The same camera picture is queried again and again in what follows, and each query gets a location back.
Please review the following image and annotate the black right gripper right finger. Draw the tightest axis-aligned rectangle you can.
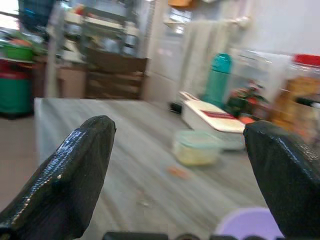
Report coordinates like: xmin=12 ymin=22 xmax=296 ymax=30
xmin=242 ymin=120 xmax=320 ymax=240

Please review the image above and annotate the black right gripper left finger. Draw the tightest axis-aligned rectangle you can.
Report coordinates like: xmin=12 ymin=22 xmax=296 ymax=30
xmin=0 ymin=115 xmax=117 ymax=240

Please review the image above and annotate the purple plastic plate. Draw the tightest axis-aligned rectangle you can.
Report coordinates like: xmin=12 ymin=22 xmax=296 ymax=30
xmin=215 ymin=207 xmax=286 ymax=238

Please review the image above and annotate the clear jar with red lid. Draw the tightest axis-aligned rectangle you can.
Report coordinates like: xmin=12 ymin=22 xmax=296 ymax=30
xmin=269 ymin=53 xmax=320 ymax=136

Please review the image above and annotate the small plant with red flowers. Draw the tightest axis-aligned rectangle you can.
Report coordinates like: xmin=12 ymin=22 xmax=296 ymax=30
xmin=226 ymin=83 xmax=270 ymax=119

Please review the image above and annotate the white box with red stripe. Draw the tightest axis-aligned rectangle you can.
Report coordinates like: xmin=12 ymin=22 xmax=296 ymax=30
xmin=178 ymin=90 xmax=247 ymax=151

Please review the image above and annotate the clear food container teal lid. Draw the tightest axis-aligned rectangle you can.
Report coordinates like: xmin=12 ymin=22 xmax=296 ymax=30
xmin=172 ymin=130 xmax=222 ymax=167

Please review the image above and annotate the green bin with red lid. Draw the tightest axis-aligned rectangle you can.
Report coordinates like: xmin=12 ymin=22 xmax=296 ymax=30
xmin=0 ymin=60 xmax=35 ymax=116

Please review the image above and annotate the clear plastic storage box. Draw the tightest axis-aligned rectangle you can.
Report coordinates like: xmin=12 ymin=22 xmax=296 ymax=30
xmin=228 ymin=48 xmax=295 ymax=101

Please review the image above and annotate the orange food scrap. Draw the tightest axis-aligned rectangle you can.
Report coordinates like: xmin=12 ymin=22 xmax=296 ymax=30
xmin=166 ymin=165 xmax=188 ymax=179

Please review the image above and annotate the brown wooden cabinet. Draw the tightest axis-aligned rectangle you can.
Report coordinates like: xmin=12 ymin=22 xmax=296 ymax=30
xmin=83 ymin=47 xmax=148 ymax=100

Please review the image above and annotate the teal water bottle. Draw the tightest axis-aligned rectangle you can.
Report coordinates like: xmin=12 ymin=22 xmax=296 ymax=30
xmin=201 ymin=52 xmax=234 ymax=107

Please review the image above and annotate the small black object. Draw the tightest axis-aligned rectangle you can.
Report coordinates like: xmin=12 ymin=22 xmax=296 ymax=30
xmin=169 ymin=101 xmax=183 ymax=115

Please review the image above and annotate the green plastic basin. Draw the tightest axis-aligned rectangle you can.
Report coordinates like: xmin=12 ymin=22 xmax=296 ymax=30
xmin=0 ymin=41 xmax=35 ymax=61

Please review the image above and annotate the beige hanging cloth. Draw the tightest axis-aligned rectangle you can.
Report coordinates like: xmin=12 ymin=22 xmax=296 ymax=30
xmin=178 ymin=19 xmax=237 ymax=95

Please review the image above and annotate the metal kitchen rack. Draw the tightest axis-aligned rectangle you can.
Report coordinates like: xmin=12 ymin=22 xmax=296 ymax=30
xmin=63 ymin=4 xmax=141 ymax=60

